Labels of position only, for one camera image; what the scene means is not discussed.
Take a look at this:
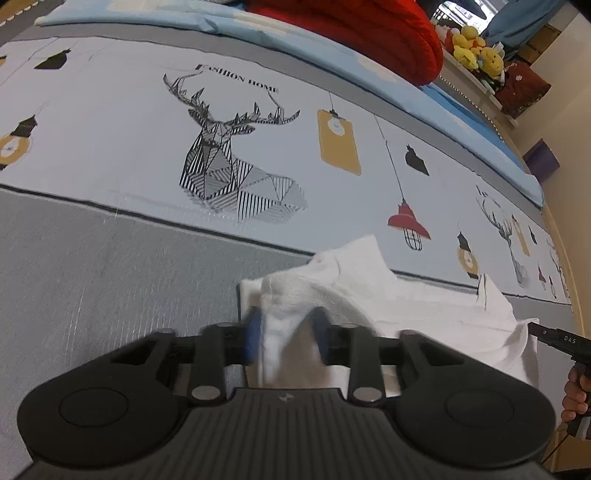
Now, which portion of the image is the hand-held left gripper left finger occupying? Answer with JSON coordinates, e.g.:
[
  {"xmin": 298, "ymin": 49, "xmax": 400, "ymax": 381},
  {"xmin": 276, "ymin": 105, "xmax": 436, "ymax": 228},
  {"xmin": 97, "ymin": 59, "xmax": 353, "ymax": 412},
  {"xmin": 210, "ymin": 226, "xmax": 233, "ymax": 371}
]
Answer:
[{"xmin": 108, "ymin": 307, "xmax": 266, "ymax": 407}]

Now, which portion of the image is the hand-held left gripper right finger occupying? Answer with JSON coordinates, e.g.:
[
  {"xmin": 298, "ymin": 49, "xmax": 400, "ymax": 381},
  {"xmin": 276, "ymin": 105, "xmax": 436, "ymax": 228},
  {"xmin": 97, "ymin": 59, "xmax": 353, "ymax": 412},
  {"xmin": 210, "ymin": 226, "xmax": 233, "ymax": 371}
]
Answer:
[{"xmin": 308, "ymin": 307, "xmax": 462, "ymax": 407}]

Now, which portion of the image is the printed grey bed sheet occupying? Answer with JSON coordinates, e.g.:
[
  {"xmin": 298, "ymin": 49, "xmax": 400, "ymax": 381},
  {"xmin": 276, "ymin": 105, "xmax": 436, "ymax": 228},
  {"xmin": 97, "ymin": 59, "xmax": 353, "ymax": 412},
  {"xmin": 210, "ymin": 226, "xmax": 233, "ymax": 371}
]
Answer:
[{"xmin": 0, "ymin": 23, "xmax": 575, "ymax": 480}]

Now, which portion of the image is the dark red cushion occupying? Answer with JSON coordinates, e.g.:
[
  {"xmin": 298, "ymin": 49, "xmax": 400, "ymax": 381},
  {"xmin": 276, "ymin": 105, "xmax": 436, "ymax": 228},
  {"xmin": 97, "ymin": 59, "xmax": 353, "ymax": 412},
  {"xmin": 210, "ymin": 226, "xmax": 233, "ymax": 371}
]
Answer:
[{"xmin": 499, "ymin": 62, "xmax": 552, "ymax": 116}]

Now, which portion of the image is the blue hanging cloth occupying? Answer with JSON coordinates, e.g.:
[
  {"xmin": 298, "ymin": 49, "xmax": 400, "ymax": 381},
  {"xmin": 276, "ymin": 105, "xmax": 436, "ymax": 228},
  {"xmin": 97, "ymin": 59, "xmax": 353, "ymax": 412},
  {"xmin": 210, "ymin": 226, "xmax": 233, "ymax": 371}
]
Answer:
[{"xmin": 482, "ymin": 0, "xmax": 583, "ymax": 47}]

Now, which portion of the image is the light blue quilt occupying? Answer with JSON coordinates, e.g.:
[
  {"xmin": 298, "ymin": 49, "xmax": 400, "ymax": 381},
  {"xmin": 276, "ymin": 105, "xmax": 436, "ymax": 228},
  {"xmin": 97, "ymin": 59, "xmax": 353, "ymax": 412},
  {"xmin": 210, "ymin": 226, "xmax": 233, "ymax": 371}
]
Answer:
[{"xmin": 34, "ymin": 0, "xmax": 546, "ymax": 208}]

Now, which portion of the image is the red knitted blanket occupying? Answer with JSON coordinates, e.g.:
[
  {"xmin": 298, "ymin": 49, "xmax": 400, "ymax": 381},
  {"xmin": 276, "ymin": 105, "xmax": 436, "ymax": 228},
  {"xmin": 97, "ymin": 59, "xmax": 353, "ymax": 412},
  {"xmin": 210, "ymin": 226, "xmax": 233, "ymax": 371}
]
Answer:
[{"xmin": 247, "ymin": 0, "xmax": 445, "ymax": 86}]

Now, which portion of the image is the black cable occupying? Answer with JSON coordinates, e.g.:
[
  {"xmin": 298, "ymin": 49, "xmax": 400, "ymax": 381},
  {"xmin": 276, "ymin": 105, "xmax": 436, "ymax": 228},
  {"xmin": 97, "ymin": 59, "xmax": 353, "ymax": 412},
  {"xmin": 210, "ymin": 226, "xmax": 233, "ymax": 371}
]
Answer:
[{"xmin": 538, "ymin": 429, "xmax": 573, "ymax": 468}]

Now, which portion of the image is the yellow plush toy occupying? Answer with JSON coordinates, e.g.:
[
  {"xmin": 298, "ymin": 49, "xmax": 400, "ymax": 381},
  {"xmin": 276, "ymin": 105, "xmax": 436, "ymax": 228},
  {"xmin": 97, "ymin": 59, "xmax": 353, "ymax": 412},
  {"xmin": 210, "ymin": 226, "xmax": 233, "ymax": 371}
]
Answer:
[
  {"xmin": 478, "ymin": 46, "xmax": 507, "ymax": 80},
  {"xmin": 451, "ymin": 25, "xmax": 486, "ymax": 70}
]

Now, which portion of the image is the purple box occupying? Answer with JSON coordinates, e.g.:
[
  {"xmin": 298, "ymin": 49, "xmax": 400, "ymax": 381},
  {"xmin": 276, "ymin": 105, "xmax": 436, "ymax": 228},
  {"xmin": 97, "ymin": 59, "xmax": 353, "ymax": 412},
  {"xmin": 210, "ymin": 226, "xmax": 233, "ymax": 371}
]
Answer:
[{"xmin": 523, "ymin": 141, "xmax": 560, "ymax": 183}]

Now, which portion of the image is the white shirt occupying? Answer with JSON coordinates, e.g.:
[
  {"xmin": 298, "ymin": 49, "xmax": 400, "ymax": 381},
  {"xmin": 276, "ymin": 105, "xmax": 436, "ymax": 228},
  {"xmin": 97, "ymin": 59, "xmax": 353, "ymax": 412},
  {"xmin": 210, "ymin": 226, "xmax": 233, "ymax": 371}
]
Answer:
[{"xmin": 238, "ymin": 234, "xmax": 541, "ymax": 400}]

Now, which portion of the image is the person's right hand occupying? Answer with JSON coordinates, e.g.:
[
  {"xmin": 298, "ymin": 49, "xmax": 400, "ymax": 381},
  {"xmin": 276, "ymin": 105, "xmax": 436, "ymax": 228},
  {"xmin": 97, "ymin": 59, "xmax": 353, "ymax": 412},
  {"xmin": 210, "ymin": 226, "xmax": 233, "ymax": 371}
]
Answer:
[{"xmin": 561, "ymin": 362, "xmax": 591, "ymax": 423}]

